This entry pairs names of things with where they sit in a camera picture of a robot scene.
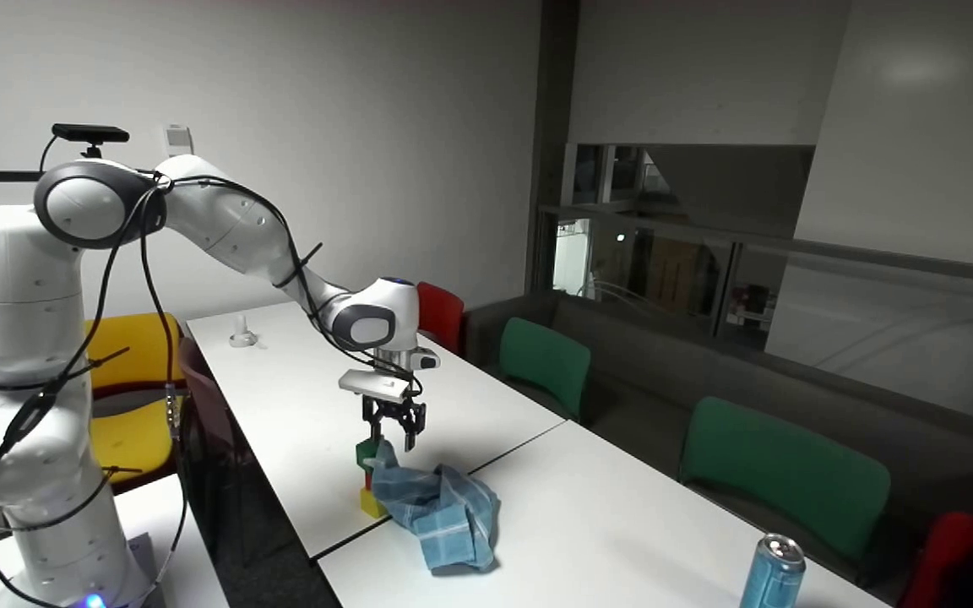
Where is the yellow chair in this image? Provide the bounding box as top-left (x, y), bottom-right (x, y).
top-left (87, 316), bottom-right (187, 491)

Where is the green cube block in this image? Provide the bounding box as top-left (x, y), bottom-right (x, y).
top-left (355, 441), bottom-right (378, 469)

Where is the near green chair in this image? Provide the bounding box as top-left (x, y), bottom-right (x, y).
top-left (495, 317), bottom-right (592, 419)

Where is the grey long sofa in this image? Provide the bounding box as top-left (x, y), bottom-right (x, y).
top-left (464, 293), bottom-right (973, 594)

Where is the blue striped cloth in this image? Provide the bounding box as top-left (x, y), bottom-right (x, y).
top-left (370, 441), bottom-right (501, 575)

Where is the green chair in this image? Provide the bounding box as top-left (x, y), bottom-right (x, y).
top-left (495, 317), bottom-right (592, 419)
top-left (679, 395), bottom-right (890, 566)

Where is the camera on black stand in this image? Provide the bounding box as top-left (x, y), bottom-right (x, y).
top-left (0, 123), bottom-right (127, 183)

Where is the red chair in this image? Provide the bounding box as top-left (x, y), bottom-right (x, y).
top-left (420, 285), bottom-right (464, 352)
top-left (895, 511), bottom-right (973, 608)

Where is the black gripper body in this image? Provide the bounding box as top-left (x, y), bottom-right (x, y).
top-left (361, 399), bottom-right (424, 436)

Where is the far green chair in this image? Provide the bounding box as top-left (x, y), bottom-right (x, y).
top-left (679, 395), bottom-right (890, 566)

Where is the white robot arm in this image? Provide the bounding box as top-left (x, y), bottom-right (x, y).
top-left (0, 156), bottom-right (420, 608)

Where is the yellow cube block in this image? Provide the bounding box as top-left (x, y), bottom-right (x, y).
top-left (358, 488), bottom-right (388, 520)

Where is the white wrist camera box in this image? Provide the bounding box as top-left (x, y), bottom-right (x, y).
top-left (336, 372), bottom-right (410, 401)

